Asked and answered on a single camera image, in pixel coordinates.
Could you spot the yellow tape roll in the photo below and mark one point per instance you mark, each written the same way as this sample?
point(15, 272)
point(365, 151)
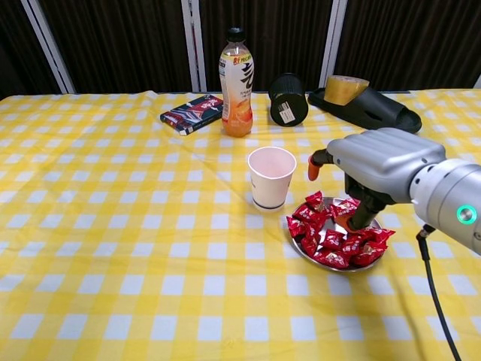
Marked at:
point(343, 92)

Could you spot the dark pleated curtain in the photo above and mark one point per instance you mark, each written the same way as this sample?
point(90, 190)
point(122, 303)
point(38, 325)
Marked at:
point(15, 45)
point(120, 41)
point(270, 34)
point(413, 37)

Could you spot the silver metal plate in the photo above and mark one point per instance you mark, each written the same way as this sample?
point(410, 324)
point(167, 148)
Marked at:
point(327, 225)

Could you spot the black mesh pen holder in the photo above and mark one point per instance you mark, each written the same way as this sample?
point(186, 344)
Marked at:
point(287, 109)

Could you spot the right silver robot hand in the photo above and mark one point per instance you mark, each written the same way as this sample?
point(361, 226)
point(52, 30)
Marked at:
point(383, 161)

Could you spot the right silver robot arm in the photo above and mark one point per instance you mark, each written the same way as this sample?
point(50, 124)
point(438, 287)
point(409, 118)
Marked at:
point(451, 188)

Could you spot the black rubber slipper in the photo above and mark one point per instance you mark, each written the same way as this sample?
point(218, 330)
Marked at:
point(379, 109)

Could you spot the dark blue printed box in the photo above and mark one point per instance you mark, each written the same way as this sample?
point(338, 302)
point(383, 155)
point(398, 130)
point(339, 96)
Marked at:
point(191, 113)

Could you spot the white metal frame post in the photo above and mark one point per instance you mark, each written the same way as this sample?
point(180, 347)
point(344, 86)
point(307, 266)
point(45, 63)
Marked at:
point(478, 82)
point(48, 47)
point(194, 47)
point(332, 44)

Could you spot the orange juice bottle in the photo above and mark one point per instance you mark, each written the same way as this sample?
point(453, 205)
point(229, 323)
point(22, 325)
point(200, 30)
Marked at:
point(236, 94)

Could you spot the white paper cup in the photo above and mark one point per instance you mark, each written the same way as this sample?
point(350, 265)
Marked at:
point(270, 188)

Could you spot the yellow checked tablecloth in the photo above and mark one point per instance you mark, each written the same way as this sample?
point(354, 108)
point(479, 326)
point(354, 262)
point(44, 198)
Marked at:
point(112, 225)

